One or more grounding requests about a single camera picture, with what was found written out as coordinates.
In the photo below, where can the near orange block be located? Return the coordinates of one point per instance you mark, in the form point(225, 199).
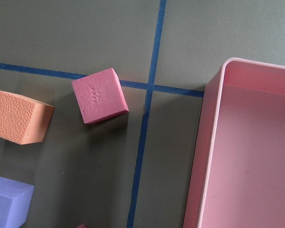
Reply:
point(23, 120)

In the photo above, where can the dark pink block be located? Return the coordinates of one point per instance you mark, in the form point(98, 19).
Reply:
point(100, 96)
point(82, 226)

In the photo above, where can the left dark pink block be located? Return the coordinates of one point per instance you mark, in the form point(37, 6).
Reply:
point(82, 226)

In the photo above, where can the right dark pink block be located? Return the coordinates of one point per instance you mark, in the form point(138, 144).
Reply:
point(100, 96)

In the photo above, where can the near purple block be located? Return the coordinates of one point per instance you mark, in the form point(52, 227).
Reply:
point(15, 199)

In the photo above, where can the pink tray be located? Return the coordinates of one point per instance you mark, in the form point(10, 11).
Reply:
point(238, 172)

